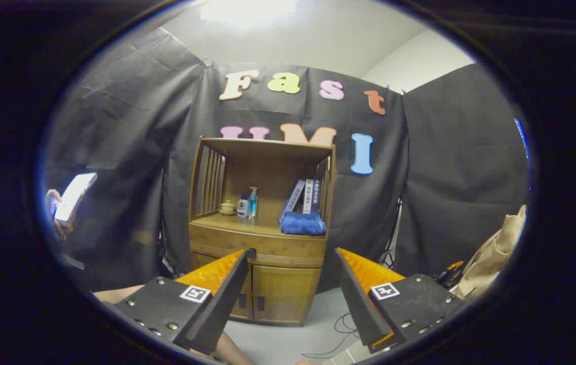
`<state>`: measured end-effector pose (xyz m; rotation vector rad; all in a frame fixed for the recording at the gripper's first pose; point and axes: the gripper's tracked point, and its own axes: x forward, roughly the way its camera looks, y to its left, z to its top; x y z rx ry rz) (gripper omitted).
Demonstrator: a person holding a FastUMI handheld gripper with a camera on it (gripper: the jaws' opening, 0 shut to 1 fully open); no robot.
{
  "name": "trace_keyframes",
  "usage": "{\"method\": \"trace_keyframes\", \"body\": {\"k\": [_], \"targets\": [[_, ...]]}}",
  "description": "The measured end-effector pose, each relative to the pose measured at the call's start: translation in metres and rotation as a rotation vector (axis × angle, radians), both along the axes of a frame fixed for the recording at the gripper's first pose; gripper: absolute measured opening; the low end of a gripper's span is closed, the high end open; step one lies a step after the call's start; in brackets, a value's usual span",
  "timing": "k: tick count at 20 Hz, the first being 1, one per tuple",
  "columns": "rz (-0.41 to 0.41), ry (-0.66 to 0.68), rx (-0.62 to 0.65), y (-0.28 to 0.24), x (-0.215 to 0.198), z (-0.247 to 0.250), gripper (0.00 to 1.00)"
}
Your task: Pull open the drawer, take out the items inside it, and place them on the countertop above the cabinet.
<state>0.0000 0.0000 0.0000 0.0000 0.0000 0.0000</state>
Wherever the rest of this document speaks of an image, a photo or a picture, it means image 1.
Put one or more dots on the grey book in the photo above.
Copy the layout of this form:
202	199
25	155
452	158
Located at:
294	197

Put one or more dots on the wooden cabinet door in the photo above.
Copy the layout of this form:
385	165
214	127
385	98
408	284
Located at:
237	314
288	294

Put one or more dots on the blue towel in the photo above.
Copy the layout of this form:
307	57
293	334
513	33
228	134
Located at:
303	224

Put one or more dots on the white bottle with blue cap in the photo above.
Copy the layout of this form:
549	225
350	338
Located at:
242	208

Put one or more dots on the wooden drawer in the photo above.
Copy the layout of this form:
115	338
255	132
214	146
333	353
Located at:
288	251

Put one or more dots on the black light stand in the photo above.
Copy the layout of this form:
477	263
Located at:
391	243

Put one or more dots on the black orange device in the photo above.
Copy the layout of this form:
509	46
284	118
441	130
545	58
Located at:
450	276

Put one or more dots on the wooden countertop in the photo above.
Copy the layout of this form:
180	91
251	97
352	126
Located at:
262	225

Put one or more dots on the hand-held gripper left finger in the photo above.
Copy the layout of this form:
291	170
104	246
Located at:
222	309

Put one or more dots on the dark blue book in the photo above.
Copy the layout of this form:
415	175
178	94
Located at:
316	192

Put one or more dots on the white phone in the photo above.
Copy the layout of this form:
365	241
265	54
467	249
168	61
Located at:
75	197

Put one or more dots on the blue pump bottle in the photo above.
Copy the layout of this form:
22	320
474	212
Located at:
253	205

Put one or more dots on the small beige lidded cup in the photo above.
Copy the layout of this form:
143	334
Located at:
227	208

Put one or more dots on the beige cloth bag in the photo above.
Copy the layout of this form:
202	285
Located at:
495	253

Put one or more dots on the black backdrop cloth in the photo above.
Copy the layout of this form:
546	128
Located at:
445	177

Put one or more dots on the white spine book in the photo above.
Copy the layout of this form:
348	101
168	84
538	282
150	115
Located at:
308	195

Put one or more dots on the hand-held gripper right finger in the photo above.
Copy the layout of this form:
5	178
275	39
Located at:
358	309

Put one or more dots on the wooden cabinet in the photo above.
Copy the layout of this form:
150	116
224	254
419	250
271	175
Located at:
267	172

